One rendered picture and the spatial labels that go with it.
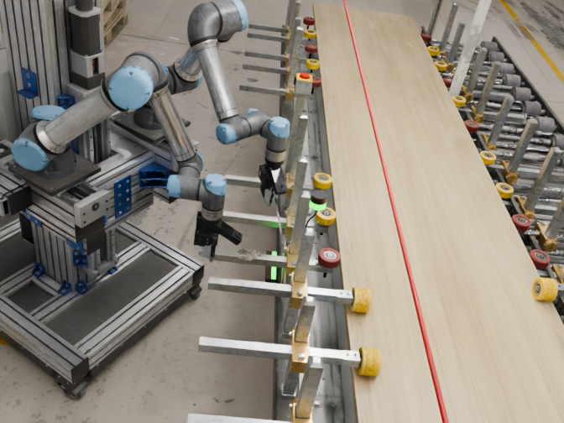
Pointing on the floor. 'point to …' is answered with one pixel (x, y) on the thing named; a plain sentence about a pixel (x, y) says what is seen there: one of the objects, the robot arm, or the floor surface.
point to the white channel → (469, 47)
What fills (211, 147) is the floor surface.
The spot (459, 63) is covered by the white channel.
